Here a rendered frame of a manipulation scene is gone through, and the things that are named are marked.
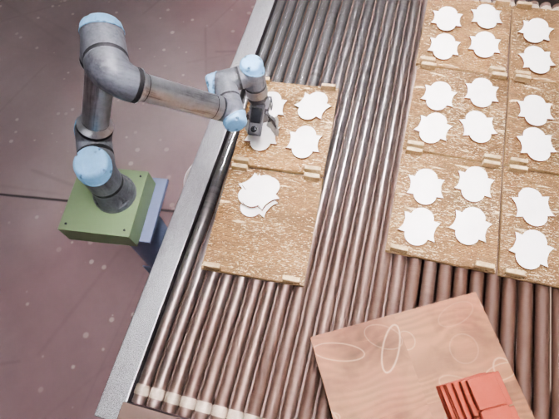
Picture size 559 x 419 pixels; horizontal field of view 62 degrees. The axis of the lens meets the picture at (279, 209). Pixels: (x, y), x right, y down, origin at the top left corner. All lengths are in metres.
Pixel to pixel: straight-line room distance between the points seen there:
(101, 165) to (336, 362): 0.94
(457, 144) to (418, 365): 0.84
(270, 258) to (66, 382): 1.48
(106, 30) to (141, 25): 2.49
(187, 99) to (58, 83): 2.39
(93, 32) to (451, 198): 1.22
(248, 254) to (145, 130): 1.76
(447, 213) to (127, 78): 1.09
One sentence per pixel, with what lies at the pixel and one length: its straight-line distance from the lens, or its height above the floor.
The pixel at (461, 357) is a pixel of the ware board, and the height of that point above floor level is 1.04.
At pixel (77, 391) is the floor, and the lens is 2.68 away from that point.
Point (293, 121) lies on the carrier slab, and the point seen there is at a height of 0.94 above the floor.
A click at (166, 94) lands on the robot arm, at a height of 1.42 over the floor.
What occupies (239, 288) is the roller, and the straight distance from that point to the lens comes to 1.56.
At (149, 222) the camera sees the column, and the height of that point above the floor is 0.87.
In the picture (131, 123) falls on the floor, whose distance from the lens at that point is 3.25.
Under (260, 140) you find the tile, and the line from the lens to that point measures 1.78.
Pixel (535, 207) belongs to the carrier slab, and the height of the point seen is 0.95.
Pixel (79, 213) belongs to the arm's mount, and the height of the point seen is 0.96.
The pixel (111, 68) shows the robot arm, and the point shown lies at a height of 1.54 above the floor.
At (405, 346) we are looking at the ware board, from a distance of 1.40.
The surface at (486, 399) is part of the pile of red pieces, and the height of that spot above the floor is 1.19.
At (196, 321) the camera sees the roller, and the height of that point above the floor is 0.92.
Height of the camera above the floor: 2.39
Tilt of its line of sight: 63 degrees down
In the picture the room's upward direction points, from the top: 9 degrees counter-clockwise
